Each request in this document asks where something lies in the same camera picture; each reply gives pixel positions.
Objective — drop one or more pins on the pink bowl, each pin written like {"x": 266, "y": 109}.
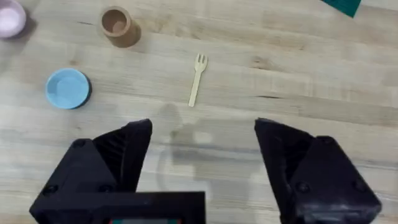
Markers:
{"x": 11, "y": 18}

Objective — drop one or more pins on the blue bowl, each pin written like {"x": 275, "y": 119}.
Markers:
{"x": 67, "y": 88}

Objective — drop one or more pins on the wooden fork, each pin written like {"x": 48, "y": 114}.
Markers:
{"x": 197, "y": 79}

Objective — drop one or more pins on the brown wooden cup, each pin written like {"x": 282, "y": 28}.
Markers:
{"x": 119, "y": 26}

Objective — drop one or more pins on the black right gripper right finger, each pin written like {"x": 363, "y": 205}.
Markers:
{"x": 314, "y": 177}

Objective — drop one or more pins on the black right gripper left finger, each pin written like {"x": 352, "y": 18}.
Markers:
{"x": 99, "y": 168}

